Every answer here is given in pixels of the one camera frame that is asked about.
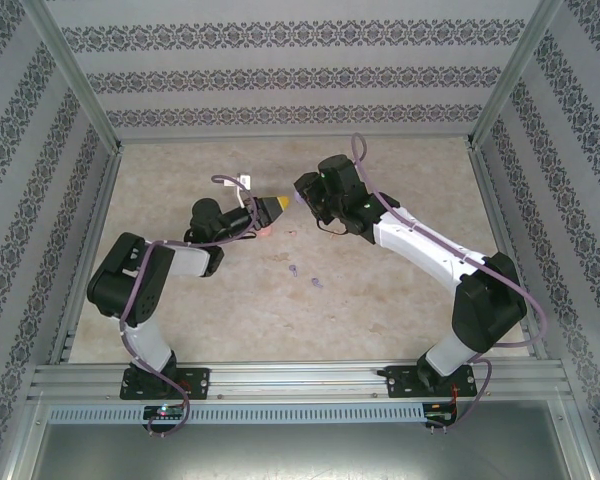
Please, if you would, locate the grey metal panel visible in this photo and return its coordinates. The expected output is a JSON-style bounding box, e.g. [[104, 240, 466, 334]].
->
[[9, 399, 599, 480]]

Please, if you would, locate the aluminium side rail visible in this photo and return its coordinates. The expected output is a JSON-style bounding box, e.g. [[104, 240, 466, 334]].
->
[[48, 142, 125, 365], [467, 139, 550, 361]]

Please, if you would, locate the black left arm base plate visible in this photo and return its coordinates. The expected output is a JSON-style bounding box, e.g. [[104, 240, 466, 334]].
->
[[119, 367, 212, 401]]

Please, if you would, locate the aluminium mounting rail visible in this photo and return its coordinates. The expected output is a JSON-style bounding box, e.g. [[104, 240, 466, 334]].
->
[[27, 362, 569, 402]]

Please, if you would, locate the aluminium frame post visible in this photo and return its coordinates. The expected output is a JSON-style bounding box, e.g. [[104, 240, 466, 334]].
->
[[465, 0, 567, 151], [19, 0, 126, 154]]

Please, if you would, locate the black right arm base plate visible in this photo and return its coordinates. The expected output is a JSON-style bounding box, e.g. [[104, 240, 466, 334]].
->
[[382, 364, 479, 400]]

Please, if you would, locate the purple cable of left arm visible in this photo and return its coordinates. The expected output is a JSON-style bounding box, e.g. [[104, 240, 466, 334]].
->
[[119, 173, 262, 439]]

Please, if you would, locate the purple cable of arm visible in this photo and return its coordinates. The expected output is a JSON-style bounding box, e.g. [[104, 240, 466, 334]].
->
[[350, 132, 549, 430], [119, 173, 262, 439]]

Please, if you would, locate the grey slotted cable duct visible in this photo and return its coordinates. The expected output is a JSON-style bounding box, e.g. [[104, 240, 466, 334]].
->
[[47, 403, 426, 425]]

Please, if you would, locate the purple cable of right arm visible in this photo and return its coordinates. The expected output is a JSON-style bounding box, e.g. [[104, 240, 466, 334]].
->
[[350, 132, 549, 430]]

